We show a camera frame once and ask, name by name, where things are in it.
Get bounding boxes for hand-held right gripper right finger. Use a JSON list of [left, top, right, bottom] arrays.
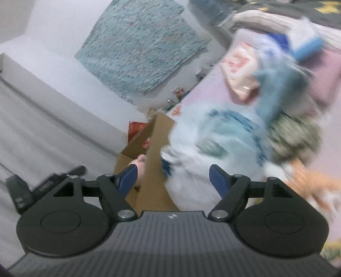
[[208, 164, 293, 222]]

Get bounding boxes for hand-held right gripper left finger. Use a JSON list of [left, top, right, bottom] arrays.
[[52, 164, 138, 221]]

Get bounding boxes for brown cardboard box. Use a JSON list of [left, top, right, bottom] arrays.
[[114, 112, 183, 212]]

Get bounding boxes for pink red-printed soft packet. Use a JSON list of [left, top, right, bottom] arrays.
[[220, 41, 260, 103]]

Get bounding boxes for pink plush toy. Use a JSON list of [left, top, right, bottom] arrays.
[[131, 154, 147, 187]]

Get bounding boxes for white blue-printed plastic bag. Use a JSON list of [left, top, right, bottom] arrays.
[[160, 102, 269, 211]]

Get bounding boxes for red snack bag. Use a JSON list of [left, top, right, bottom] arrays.
[[128, 121, 150, 143]]

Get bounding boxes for grey curtain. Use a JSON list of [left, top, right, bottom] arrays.
[[0, 76, 128, 252]]

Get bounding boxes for olive patterned cloth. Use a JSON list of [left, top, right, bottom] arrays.
[[268, 112, 323, 163]]

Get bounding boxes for cluster of colourful small containers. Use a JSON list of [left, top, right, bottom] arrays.
[[164, 87, 188, 116]]

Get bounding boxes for orange plush toy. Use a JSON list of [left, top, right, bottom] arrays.
[[286, 157, 341, 215]]

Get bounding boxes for blue-grey plush cloth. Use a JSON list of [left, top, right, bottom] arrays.
[[252, 65, 311, 126]]

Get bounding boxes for pink folded cloth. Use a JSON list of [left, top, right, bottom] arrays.
[[300, 49, 341, 116]]

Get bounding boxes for white and blue packet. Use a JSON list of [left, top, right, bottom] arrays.
[[286, 17, 326, 63]]

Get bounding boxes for grey striped blanket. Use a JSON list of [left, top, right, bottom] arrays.
[[231, 10, 341, 51]]

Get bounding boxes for dark yellow-printed blanket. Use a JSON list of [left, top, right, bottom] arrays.
[[237, 0, 341, 28]]

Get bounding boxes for teal textured wall hanging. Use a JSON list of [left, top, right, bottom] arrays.
[[75, 0, 211, 103]]

